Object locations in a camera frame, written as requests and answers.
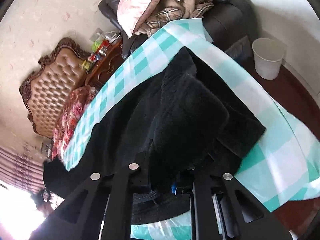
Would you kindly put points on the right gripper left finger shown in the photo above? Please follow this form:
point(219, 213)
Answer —
point(100, 207)

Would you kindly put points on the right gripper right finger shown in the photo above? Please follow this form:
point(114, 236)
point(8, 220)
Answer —
point(222, 208)

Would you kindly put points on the black fleece pants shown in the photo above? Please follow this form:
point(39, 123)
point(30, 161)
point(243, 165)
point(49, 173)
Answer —
point(184, 116)

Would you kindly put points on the teal white checkered sheet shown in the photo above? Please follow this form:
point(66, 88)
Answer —
point(282, 166)

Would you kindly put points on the pink striped curtain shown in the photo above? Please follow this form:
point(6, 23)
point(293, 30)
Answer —
point(23, 169)

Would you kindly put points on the red floral quilt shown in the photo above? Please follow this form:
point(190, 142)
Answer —
point(76, 104)

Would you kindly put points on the tufted leather wooden headboard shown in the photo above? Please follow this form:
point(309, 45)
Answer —
point(45, 92)

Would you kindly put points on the carved wooden nightstand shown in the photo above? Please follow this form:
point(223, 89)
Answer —
point(106, 66)

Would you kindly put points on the yellow lidded jar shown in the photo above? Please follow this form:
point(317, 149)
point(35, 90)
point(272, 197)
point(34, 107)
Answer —
point(87, 65)

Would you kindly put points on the white plastic waste bin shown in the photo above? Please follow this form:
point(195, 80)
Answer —
point(268, 56)

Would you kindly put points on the green crumpled bag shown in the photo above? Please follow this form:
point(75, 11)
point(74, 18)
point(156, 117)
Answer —
point(95, 46)

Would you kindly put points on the black leather armchair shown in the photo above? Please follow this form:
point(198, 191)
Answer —
point(232, 25)

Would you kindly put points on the plaid beige blanket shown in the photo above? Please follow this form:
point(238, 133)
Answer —
point(170, 10)

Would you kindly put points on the large pink floral pillow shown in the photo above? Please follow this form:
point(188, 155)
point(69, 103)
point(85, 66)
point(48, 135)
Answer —
point(131, 14)

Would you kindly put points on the white charger with cable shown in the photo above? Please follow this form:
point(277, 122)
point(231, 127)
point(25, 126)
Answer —
point(111, 36)

